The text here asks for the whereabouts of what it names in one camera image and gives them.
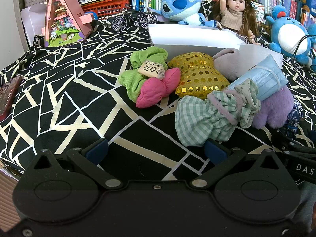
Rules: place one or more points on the blue round plush toy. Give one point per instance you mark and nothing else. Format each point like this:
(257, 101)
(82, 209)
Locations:
(289, 37)

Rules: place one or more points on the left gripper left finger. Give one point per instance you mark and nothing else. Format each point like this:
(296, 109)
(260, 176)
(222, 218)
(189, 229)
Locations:
(96, 152)

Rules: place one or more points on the white cardboard box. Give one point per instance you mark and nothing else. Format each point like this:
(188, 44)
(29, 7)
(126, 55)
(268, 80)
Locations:
(179, 39)

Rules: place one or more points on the pink A-frame miniature house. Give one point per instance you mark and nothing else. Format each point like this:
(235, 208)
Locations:
(65, 23)

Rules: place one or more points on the brown haired doll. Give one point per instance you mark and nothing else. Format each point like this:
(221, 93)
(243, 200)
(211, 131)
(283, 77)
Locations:
(238, 16)

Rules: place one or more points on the light blue mask roll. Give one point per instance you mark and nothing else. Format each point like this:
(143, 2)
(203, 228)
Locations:
(267, 76)

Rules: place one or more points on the dark red remote control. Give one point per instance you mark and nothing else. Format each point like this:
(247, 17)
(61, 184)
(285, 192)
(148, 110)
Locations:
(8, 93)

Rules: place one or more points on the green plaid fabric bow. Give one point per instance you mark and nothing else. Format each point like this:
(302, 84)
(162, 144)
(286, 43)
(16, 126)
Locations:
(216, 117)

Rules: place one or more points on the gold sequin bow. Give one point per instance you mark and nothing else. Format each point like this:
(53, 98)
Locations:
(198, 75)

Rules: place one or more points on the navy floral fabric bow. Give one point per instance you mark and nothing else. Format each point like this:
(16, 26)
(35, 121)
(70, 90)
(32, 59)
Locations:
(295, 116)

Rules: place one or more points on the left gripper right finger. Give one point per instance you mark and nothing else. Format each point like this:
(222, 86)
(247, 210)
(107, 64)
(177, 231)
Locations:
(216, 152)

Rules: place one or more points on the blue Stitch plush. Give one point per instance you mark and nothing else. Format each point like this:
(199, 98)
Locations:
(183, 12)

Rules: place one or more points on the Doraemon plush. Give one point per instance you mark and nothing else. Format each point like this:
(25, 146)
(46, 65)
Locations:
(312, 33)

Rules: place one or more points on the black white patterned cloth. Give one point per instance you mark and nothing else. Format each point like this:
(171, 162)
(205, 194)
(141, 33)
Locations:
(70, 97)

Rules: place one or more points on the purple fuzzy plush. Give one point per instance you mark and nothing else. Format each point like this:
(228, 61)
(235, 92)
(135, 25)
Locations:
(274, 110)

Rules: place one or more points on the red plastic basket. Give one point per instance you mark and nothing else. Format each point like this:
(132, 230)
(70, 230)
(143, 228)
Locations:
(105, 8)

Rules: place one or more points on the pale pink plush toy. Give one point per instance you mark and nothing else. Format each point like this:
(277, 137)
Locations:
(233, 63)

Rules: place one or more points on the miniature metal bicycle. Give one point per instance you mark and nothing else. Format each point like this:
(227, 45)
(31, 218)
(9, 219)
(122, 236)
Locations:
(132, 17)

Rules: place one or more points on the green pink fabric bow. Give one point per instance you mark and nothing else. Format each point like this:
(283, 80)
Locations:
(145, 91)

